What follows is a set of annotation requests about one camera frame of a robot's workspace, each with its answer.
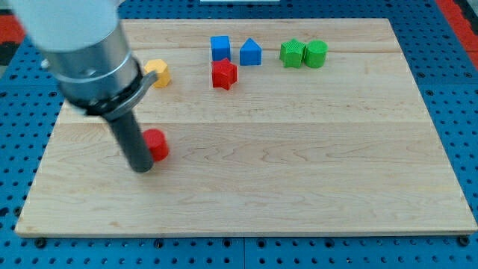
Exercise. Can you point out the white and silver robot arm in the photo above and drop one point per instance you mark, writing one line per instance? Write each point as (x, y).
(85, 48)

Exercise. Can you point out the blue triangle block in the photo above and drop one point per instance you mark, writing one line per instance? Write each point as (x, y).
(250, 53)

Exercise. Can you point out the blue cube block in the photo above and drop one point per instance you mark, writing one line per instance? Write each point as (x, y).
(220, 48)

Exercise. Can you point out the red cylinder block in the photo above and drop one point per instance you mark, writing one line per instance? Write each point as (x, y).
(157, 144)

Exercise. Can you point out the light wooden board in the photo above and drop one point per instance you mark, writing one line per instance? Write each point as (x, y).
(348, 149)

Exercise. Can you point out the red star block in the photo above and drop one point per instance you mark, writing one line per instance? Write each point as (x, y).
(224, 74)

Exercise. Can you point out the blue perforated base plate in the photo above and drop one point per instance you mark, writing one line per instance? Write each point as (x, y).
(440, 46)

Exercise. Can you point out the green star block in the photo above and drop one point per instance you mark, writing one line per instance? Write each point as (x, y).
(292, 53)

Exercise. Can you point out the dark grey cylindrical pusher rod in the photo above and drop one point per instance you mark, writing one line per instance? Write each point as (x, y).
(130, 139)

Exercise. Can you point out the green cylinder block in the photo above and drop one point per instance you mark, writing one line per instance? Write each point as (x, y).
(315, 54)

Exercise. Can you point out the yellow hexagon block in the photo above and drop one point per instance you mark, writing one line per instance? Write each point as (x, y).
(160, 67)

